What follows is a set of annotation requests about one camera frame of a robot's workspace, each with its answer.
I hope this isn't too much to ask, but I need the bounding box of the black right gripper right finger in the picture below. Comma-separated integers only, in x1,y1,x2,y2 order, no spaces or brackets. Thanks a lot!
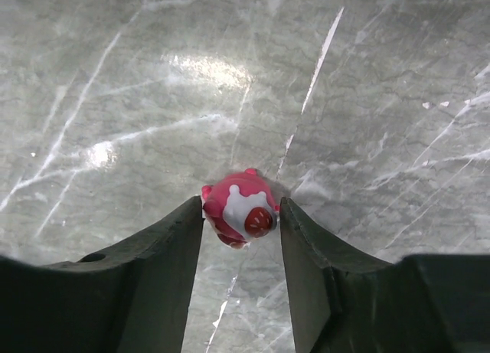
280,198,489,352

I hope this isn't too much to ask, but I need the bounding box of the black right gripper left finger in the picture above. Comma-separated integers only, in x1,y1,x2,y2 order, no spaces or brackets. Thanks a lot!
1,196,203,352

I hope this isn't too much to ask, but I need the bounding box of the pink white roll cake toy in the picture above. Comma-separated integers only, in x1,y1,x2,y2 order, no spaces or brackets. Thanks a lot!
201,168,279,250

